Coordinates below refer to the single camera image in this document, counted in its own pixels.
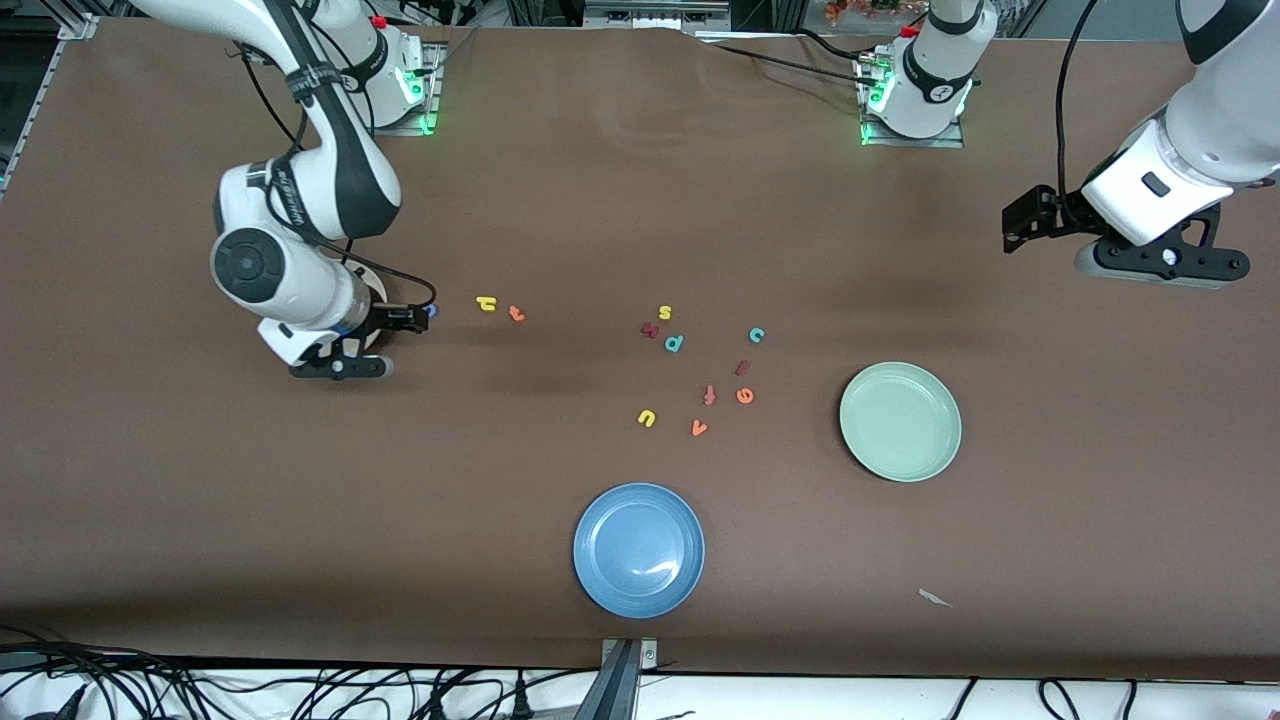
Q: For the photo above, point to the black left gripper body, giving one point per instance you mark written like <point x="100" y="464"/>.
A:
<point x="1060" y="211"/>

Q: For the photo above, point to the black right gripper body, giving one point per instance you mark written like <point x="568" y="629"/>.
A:
<point x="383" y="322"/>

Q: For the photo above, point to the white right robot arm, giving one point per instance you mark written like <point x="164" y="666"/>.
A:
<point x="310" y="290"/>

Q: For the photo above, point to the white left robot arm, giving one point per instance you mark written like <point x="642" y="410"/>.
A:
<point x="1220" y="130"/>

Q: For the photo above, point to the beige brown plate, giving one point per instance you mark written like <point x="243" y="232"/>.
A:
<point x="378" y="285"/>

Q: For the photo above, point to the light green plate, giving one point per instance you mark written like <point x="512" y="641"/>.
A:
<point x="900" y="422"/>

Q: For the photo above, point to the orange artificial leaves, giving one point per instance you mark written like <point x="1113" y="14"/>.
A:
<point x="860" y="10"/>

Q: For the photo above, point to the blue plate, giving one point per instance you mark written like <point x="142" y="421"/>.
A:
<point x="638" y="550"/>

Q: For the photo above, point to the black power plug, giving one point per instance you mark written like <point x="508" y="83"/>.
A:
<point x="437" y="706"/>
<point x="66" y="706"/>
<point x="520" y="697"/>

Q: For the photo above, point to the grey power strip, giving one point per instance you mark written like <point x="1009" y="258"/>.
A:
<point x="650" y="15"/>

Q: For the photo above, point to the white paper scrap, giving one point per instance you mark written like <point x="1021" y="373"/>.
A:
<point x="933" y="597"/>

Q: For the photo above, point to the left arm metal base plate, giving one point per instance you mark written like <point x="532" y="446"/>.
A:
<point x="915" y="142"/>

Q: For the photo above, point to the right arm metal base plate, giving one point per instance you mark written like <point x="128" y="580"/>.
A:
<point x="385" y="130"/>

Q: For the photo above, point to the aluminium frame profile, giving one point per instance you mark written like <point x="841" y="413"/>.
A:
<point x="80" y="25"/>

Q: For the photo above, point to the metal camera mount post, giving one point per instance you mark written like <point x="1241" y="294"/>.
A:
<point x="622" y="685"/>

